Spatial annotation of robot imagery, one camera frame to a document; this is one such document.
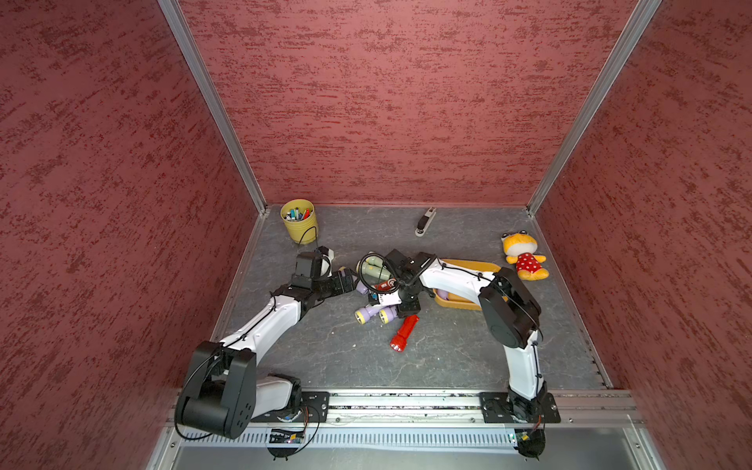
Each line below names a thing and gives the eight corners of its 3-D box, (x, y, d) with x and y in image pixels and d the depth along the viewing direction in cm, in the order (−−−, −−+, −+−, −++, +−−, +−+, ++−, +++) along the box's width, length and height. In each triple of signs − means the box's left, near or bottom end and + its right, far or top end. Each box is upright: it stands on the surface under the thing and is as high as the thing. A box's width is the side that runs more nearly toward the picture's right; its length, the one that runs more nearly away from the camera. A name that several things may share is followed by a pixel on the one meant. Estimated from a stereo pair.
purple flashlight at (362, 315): (361, 327, 90) (360, 321, 87) (355, 318, 92) (353, 312, 89) (380, 313, 93) (380, 308, 90) (374, 305, 95) (374, 299, 91)
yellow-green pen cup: (287, 246, 109) (276, 221, 98) (293, 225, 116) (284, 199, 105) (317, 247, 109) (310, 221, 98) (322, 225, 116) (315, 199, 105)
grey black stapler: (413, 234, 115) (414, 226, 111) (428, 211, 123) (430, 204, 119) (421, 237, 114) (422, 230, 110) (435, 214, 122) (437, 207, 118)
